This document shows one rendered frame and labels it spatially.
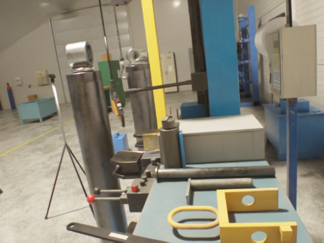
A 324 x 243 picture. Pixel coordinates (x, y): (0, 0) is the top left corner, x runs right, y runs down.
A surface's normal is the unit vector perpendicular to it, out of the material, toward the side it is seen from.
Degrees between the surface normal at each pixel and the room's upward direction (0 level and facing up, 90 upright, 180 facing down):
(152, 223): 0
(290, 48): 90
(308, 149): 90
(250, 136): 90
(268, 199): 90
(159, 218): 0
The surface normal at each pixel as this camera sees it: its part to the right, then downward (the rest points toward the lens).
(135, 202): -0.18, 0.23
